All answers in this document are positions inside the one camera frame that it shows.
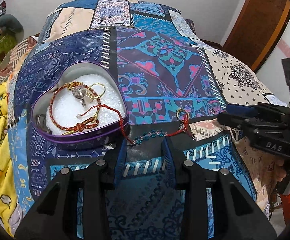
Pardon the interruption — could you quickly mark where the red string beaded bracelet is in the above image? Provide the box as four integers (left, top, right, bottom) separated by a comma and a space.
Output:
77, 103, 195, 146

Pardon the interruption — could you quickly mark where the gold ring with stone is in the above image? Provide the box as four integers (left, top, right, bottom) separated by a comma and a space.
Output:
176, 108, 190, 123

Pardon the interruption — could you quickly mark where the purple heart-shaped tin box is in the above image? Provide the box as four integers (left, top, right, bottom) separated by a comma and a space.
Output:
31, 62, 129, 146

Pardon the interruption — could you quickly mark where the red braided cord bracelet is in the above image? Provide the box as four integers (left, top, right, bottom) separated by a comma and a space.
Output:
48, 81, 102, 133

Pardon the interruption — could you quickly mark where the right hand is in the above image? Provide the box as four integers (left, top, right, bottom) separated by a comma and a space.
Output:
274, 157, 287, 182

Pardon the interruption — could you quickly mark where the blue patchwork bedspread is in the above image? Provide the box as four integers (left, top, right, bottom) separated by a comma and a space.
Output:
8, 0, 278, 239

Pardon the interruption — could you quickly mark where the brown wooden door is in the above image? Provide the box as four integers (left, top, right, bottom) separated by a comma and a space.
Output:
223, 0, 290, 72

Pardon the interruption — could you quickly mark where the striped beige brown quilt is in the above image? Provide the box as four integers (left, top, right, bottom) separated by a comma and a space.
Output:
0, 36, 38, 84

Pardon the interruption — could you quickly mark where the grey plush pillow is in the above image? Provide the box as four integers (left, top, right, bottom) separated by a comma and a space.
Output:
0, 14, 24, 42

